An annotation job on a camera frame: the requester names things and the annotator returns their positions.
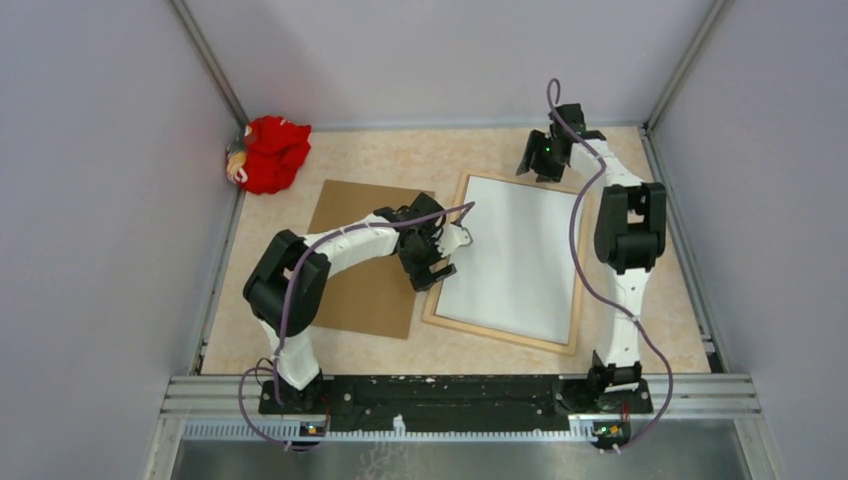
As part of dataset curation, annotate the wooden picture frame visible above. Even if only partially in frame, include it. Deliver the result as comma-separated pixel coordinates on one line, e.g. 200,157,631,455
421,170,590,356

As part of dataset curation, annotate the brown backing board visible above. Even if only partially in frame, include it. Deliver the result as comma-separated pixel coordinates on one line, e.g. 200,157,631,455
308,180,419,340

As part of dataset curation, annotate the printed photo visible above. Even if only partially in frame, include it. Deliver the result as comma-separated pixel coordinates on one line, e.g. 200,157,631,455
435,175,584,346

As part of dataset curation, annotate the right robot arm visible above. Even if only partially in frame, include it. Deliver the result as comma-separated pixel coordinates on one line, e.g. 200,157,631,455
516,103,667,414

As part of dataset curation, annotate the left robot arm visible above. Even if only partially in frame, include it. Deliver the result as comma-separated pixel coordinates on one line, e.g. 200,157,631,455
243,193,473,414

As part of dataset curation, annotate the red cloth doll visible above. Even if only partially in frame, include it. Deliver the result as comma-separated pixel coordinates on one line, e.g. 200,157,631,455
225,116,312,195

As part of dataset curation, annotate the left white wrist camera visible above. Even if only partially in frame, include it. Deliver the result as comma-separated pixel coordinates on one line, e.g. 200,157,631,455
436,223,473,258

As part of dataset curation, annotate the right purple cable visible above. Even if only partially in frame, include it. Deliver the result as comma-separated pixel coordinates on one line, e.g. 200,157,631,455
545,78,676,454

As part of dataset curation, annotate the purple cable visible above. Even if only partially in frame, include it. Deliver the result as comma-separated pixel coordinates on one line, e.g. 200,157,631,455
545,78,676,454
237,201,477,454

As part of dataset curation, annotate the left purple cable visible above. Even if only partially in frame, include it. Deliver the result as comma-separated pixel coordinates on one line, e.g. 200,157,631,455
237,201,477,454

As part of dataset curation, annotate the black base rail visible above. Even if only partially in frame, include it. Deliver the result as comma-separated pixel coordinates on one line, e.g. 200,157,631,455
258,375,653,433

